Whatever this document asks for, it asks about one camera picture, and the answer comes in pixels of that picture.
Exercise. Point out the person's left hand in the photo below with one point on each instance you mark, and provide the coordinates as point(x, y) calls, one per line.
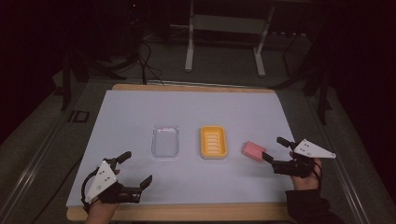
point(102, 213)

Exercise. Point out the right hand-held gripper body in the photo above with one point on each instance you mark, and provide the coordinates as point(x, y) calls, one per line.
point(311, 151)

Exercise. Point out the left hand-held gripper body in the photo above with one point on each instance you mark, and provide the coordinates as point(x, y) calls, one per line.
point(102, 182)

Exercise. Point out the clear plastic soap dish lid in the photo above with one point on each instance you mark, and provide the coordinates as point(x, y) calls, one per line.
point(165, 141)

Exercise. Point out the pink soap bar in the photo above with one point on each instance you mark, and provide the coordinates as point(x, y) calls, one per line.
point(253, 151)

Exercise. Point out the person's right hand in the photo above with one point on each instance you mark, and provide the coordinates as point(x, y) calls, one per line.
point(306, 183)

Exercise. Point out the white metal stand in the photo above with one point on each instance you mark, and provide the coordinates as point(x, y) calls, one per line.
point(229, 23)

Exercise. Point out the pale lilac table mat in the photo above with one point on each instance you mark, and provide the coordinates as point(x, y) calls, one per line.
point(186, 183)

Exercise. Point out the yellow soap dish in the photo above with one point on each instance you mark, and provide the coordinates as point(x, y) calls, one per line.
point(213, 142)

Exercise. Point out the black tripod stand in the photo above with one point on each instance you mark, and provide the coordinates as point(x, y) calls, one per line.
point(317, 81)
point(70, 74)

